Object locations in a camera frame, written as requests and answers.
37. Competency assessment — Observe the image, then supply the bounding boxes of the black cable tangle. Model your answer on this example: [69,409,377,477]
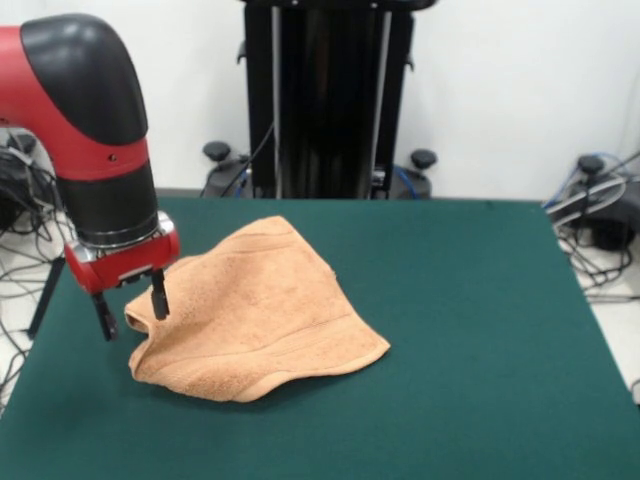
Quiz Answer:
[544,149,640,406]
[0,127,79,416]

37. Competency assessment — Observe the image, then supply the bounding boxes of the dark grey stand base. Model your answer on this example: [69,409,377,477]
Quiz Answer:
[0,147,36,231]
[547,154,640,251]

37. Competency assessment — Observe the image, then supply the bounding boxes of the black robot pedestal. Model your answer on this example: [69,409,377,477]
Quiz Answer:
[199,0,439,201]

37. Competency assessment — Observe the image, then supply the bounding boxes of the tan terry towel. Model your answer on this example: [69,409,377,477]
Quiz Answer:
[123,215,392,404]

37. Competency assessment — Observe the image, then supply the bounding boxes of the blue cable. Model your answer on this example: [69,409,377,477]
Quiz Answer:
[392,166,426,200]
[542,151,640,210]

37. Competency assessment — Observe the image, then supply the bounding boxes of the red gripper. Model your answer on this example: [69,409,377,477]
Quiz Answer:
[63,211,182,343]

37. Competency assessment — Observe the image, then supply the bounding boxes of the dark green table cloth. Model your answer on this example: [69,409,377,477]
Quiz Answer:
[0,197,640,480]

